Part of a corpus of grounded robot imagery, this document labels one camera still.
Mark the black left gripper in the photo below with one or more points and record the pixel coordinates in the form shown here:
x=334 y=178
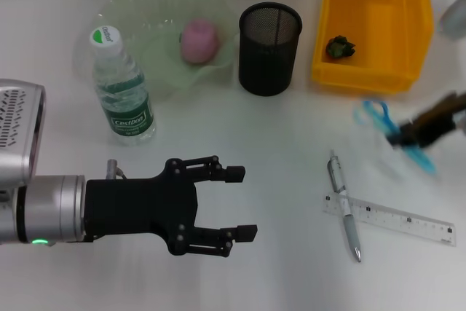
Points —
x=142 y=205

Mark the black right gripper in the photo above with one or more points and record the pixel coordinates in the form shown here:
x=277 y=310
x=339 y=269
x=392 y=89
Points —
x=440 y=118

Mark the light blue scissors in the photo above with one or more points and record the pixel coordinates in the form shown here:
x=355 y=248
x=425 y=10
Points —
x=382 y=118

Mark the clear plastic ruler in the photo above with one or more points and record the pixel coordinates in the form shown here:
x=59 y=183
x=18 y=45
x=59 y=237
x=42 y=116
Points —
x=400 y=221

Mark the green plastic wrapper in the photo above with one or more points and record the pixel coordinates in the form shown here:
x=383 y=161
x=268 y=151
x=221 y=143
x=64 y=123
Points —
x=340 y=47

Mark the silver ballpoint pen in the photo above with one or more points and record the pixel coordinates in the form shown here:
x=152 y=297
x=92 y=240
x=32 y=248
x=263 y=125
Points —
x=351 y=231

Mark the clear green-label water bottle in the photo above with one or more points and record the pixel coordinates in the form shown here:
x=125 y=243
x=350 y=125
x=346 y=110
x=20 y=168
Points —
x=127 y=114

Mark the pink peach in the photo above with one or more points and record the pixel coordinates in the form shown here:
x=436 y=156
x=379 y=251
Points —
x=200 y=41

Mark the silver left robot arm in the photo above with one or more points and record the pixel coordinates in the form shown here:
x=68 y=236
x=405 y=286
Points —
x=47 y=209

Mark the black mesh pen holder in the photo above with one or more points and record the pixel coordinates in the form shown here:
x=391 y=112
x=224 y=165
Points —
x=269 y=67

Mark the green glass fruit plate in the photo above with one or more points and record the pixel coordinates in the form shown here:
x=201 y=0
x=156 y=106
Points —
x=156 y=8

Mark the yellow plastic bin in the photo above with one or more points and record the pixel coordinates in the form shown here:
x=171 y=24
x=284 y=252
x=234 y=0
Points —
x=378 y=16

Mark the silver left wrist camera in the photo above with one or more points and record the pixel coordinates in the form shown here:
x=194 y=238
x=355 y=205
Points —
x=18 y=125

